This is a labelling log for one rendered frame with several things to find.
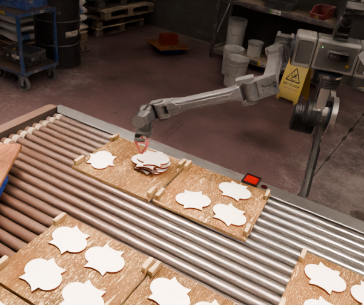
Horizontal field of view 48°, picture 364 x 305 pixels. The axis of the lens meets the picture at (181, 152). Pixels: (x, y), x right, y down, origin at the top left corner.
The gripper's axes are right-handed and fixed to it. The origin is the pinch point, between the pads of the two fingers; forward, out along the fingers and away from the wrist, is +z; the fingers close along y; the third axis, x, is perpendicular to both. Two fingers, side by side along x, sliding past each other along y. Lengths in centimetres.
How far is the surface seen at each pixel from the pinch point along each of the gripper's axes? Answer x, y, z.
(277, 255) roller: 58, 43, 12
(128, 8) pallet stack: -96, -524, 64
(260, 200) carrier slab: 54, 13, 10
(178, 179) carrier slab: 18.1, 5.3, 11.1
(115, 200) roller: -7.0, 23.3, 13.6
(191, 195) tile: 24.2, 17.3, 10.0
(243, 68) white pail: 84, -345, 75
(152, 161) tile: 5.3, 2.0, 5.6
